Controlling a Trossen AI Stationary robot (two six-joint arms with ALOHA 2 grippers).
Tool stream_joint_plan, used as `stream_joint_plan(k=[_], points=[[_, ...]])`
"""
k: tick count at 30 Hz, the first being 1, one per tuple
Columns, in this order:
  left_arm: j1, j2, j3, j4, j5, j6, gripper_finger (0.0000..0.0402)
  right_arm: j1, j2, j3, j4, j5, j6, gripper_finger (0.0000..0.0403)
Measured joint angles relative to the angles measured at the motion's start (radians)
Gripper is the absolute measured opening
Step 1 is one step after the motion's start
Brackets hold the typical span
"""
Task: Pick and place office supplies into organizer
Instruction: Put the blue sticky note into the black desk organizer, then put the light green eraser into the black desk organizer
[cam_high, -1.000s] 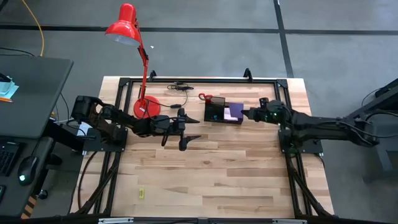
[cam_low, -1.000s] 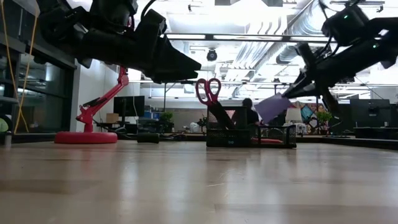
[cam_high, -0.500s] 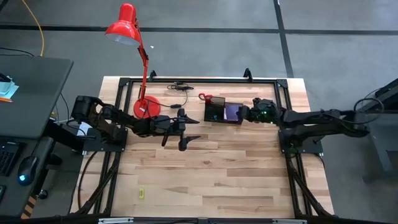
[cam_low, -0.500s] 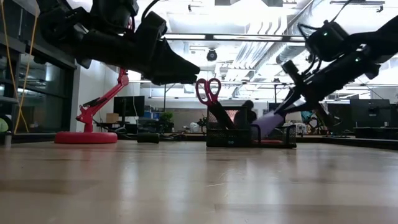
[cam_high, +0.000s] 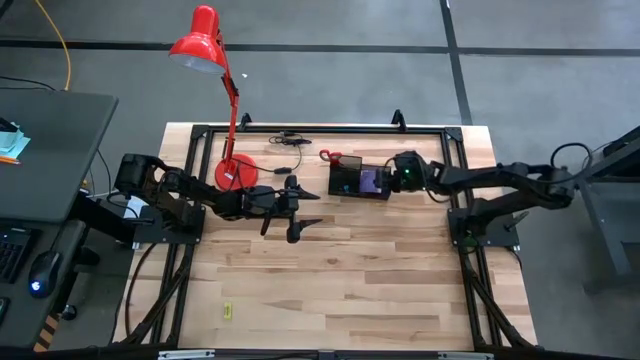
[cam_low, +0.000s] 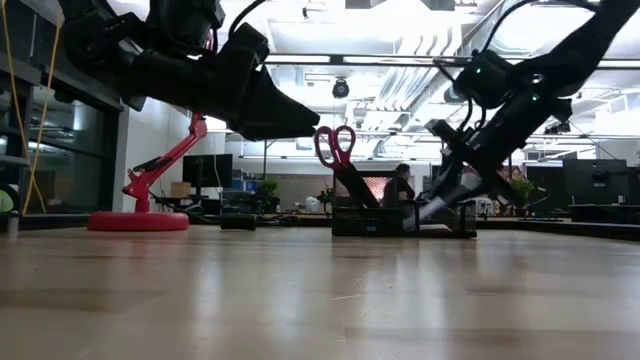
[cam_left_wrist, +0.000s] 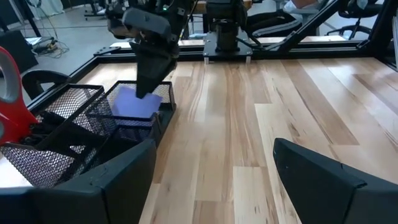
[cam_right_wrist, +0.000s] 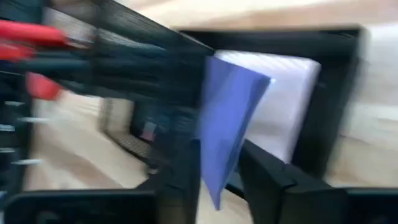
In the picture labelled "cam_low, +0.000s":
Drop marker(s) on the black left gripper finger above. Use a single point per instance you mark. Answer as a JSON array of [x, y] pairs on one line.
[[270, 115]]

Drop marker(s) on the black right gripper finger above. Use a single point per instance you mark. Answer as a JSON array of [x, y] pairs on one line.
[[480, 201], [445, 175]]

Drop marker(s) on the purple sticky note pad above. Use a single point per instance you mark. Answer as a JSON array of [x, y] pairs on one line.
[[432, 211]]

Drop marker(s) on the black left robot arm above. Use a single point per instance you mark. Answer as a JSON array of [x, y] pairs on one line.
[[100, 40]]

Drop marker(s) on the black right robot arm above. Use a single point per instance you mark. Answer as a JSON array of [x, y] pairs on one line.
[[575, 55]]

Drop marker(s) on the black mesh desk organizer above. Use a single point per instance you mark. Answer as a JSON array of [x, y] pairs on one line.
[[350, 222]]

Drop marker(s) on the green potted plant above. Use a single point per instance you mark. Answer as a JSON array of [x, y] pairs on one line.
[[268, 192], [522, 192]]

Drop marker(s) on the person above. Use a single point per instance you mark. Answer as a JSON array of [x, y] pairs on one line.
[[400, 190]]

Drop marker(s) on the long overhead light bar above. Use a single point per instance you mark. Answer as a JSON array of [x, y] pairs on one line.
[[300, 59]]

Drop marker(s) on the black ceiling track light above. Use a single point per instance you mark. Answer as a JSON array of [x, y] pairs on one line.
[[557, 128], [340, 89]]

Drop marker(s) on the black computer monitor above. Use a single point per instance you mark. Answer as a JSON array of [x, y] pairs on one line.
[[595, 180], [207, 170]]

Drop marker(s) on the brown cardboard box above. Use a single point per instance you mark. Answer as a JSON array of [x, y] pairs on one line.
[[181, 190]]

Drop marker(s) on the red desk lamp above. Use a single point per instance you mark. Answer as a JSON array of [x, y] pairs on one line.
[[137, 221]]

